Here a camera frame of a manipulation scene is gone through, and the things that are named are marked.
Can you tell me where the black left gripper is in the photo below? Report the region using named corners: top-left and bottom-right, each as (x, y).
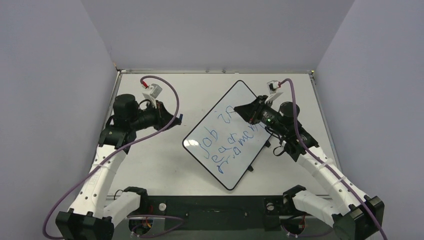
top-left (130, 100), bottom-right (181, 132)

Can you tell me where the black framed whiteboard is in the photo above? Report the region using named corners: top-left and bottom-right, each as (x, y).
top-left (182, 80), bottom-right (271, 191)

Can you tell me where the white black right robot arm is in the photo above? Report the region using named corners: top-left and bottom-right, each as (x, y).
top-left (234, 95), bottom-right (385, 240)

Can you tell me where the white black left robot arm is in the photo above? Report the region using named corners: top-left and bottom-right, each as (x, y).
top-left (55, 93), bottom-right (182, 240)

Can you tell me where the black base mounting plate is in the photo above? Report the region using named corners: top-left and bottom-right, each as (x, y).
top-left (130, 195), bottom-right (306, 231)

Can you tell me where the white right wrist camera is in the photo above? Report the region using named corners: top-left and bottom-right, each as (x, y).
top-left (265, 80), bottom-right (283, 104)

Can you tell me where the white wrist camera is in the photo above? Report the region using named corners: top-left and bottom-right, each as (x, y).
top-left (265, 80), bottom-right (283, 104)
top-left (141, 81), bottom-right (163, 108)

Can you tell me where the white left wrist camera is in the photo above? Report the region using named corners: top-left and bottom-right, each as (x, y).
top-left (141, 81), bottom-right (163, 108)

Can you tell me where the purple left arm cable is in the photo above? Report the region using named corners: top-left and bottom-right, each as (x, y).
top-left (42, 75), bottom-right (186, 240)

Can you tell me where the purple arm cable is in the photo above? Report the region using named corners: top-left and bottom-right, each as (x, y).
top-left (277, 78), bottom-right (388, 240)
top-left (42, 75), bottom-right (186, 240)

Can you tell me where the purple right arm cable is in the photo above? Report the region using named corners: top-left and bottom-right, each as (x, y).
top-left (277, 78), bottom-right (388, 240)

